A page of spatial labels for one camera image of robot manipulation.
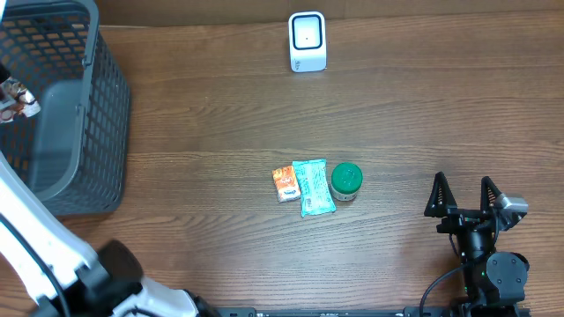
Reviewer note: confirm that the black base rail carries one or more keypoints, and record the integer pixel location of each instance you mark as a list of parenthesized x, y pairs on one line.
[(409, 311)]

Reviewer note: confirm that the green lid jar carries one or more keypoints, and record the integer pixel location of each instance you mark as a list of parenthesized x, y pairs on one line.
[(345, 181)]

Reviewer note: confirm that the teal snack packet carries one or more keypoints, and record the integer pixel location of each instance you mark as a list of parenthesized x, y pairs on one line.
[(315, 194)]

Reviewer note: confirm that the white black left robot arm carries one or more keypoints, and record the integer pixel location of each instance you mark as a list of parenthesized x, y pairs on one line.
[(66, 277)]

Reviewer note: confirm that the orange juice carton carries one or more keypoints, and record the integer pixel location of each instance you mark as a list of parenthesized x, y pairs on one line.
[(287, 186)]

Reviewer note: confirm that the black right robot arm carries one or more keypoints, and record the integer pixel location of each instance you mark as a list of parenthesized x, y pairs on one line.
[(493, 280)]

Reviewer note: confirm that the grey plastic mesh basket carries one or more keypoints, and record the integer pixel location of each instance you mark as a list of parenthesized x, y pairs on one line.
[(72, 154)]

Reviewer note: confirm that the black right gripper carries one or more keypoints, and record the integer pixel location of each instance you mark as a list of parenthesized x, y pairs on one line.
[(465, 216)]

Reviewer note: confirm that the red white snack packet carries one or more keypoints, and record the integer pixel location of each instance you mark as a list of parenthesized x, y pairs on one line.
[(17, 101)]

